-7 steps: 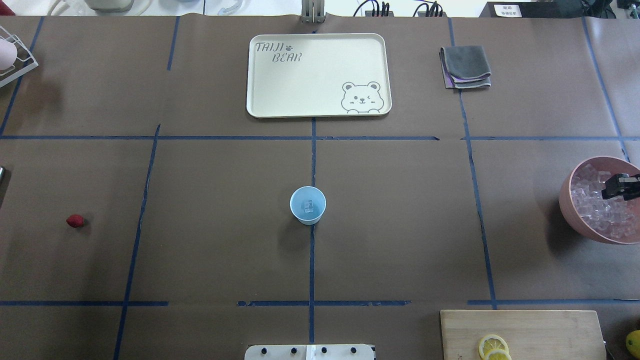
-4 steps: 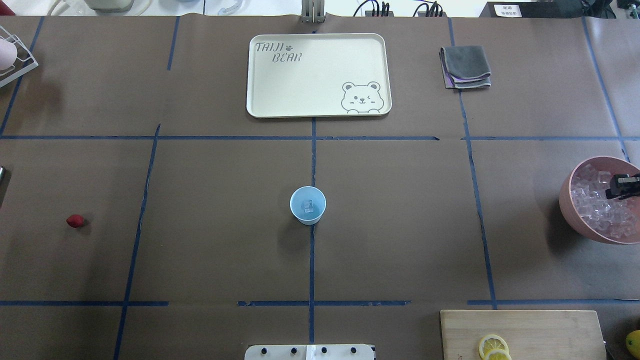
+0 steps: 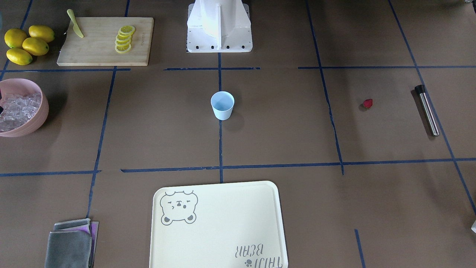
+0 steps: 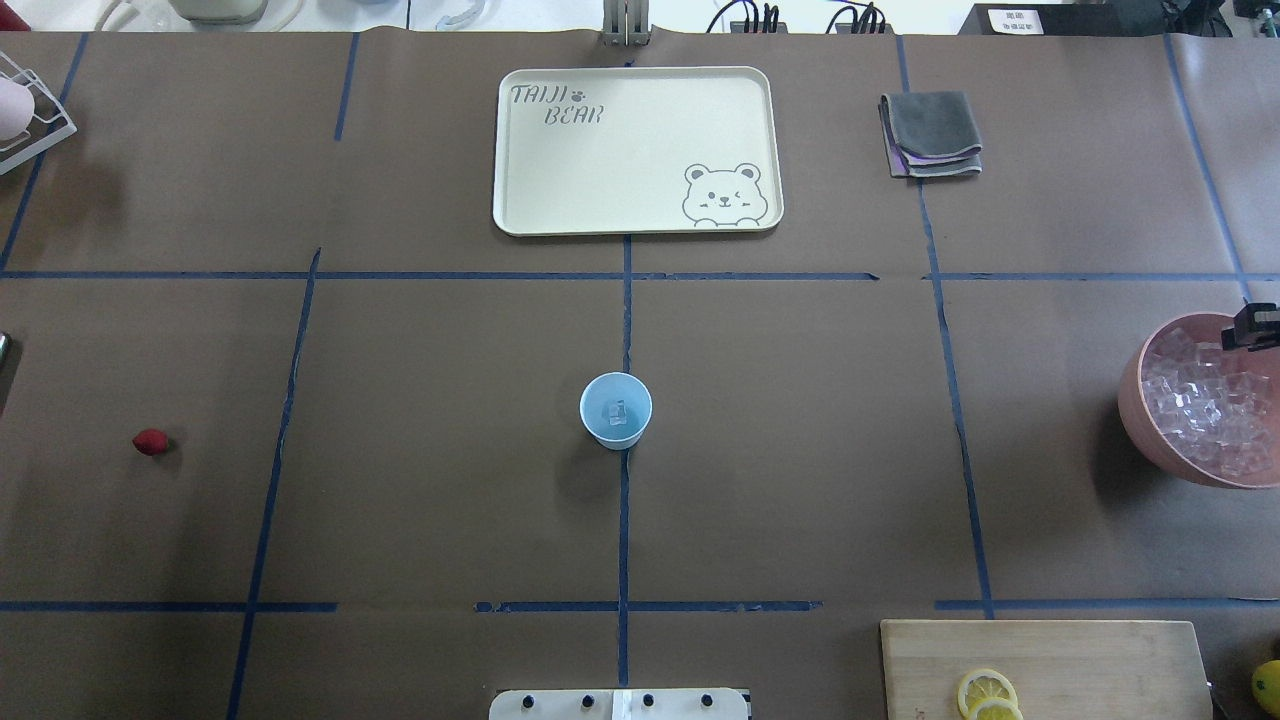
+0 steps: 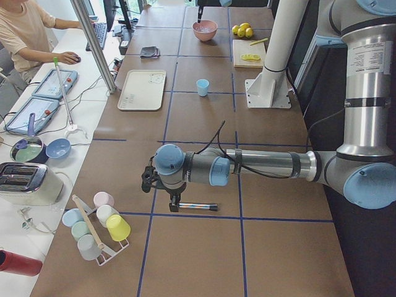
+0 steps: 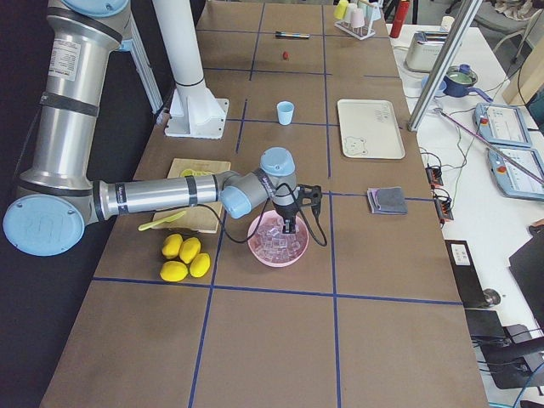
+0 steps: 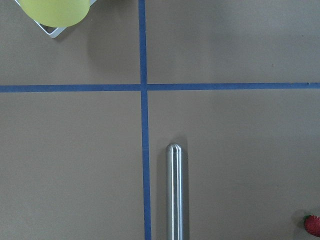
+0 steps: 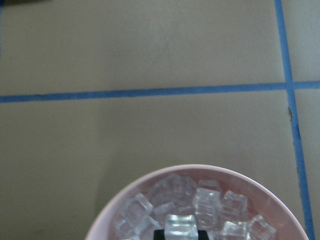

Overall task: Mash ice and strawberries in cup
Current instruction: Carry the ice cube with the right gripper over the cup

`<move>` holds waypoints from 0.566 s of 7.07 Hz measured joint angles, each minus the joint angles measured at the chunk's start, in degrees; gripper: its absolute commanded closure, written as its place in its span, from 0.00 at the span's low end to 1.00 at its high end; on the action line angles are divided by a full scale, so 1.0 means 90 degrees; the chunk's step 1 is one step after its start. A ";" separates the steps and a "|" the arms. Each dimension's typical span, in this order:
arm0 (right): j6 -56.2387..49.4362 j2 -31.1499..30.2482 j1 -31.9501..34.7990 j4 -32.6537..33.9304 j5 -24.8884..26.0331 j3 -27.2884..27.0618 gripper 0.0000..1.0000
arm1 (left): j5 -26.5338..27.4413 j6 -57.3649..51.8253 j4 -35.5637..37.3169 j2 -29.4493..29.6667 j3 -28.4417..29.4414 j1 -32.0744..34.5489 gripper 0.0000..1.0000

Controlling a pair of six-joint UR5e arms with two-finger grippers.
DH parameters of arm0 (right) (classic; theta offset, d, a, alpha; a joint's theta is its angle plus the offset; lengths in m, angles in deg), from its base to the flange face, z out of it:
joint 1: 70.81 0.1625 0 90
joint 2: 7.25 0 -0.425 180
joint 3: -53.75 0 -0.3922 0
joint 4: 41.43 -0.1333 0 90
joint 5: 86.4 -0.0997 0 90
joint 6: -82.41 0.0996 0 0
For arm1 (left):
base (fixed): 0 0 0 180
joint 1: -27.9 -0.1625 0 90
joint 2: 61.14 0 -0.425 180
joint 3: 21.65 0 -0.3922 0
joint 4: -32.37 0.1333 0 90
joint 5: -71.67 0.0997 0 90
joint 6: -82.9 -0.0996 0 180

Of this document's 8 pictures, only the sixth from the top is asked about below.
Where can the pink bowl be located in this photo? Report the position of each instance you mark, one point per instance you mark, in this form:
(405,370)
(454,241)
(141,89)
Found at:
(268,217)

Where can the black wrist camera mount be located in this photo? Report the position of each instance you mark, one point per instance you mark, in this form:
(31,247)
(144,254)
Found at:
(310,196)

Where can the blue teach pendant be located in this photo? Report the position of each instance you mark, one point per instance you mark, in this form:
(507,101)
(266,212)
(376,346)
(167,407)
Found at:
(501,125)
(510,180)

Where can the blue bowl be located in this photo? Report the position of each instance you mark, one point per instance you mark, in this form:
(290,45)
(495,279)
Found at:
(439,90)

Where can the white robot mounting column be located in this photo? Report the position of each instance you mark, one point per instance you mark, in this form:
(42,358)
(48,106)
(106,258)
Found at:
(194,111)

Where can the aluminium frame post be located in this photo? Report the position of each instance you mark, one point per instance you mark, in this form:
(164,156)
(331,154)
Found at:
(453,42)

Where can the cream toaster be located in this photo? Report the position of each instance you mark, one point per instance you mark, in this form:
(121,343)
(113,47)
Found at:
(424,50)

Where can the yellow lemon slices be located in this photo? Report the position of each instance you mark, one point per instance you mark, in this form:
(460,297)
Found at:
(194,173)

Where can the blue saucepan with lid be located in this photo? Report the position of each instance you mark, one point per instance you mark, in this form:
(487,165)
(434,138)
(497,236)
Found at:
(460,82)

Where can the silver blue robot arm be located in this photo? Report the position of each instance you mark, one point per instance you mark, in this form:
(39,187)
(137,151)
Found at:
(56,200)

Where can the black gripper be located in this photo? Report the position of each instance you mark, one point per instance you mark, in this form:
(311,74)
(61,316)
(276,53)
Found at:
(285,211)

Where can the white plastic cup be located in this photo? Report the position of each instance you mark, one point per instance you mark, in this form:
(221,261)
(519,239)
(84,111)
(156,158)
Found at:
(349,12)

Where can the wooden cutting board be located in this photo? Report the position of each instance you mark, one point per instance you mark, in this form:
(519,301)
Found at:
(197,219)

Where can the yellow plastic cup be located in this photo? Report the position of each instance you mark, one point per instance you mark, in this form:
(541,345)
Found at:
(341,9)

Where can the white wire cup rack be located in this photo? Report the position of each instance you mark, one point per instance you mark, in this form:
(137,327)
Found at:
(373,12)

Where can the pink plastic cup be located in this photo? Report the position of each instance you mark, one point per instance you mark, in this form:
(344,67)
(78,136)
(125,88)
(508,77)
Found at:
(358,20)

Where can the cream tray with bear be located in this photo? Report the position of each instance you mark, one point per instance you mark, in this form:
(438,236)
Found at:
(369,129)

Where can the yellow green plastic knife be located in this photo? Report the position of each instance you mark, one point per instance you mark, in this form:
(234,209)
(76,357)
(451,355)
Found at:
(166,220)

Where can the red bottle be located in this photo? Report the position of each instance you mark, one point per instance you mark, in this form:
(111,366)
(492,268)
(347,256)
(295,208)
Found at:
(401,11)

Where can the light blue plastic cup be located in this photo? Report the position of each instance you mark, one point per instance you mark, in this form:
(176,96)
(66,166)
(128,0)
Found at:
(285,111)

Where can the clear ice cubes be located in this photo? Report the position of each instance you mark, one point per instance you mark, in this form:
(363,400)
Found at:
(272,245)

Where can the metal reacher grabber stick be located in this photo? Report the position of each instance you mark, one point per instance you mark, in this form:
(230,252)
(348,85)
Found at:
(488,145)

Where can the grey folded cloth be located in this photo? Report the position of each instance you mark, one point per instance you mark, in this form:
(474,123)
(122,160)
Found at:
(387,201)

